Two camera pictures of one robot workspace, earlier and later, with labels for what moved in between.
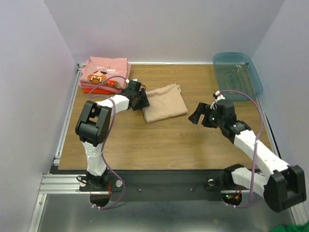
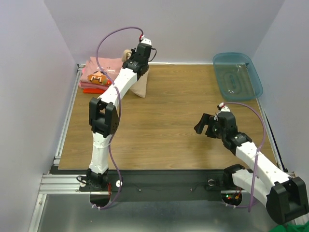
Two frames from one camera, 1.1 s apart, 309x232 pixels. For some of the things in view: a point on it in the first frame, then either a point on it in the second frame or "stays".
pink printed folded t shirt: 114,72 stays
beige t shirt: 165,102 -> 140,87
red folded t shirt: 87,90 stays
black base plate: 143,185 stays
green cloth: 291,228 stays
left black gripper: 145,103 -> 131,58
